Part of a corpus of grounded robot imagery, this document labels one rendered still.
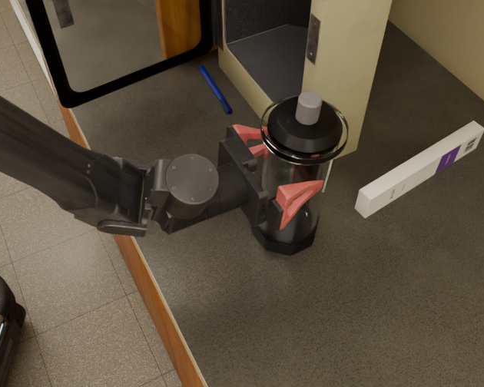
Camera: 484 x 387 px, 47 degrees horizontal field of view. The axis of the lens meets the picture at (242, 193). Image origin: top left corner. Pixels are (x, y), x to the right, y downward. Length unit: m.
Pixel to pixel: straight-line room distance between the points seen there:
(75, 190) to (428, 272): 0.53
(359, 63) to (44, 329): 1.40
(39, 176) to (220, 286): 0.36
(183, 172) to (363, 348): 0.36
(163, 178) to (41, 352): 1.37
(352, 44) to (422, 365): 0.44
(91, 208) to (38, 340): 1.33
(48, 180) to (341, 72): 0.45
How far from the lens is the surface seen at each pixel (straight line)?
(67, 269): 2.01
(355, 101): 0.89
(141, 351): 1.82
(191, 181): 0.58
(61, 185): 0.57
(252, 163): 0.68
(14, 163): 0.54
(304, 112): 0.66
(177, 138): 1.00
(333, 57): 0.80
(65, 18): 0.91
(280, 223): 0.69
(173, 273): 0.83
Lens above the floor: 1.65
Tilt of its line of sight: 52 degrees down
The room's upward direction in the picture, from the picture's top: straight up
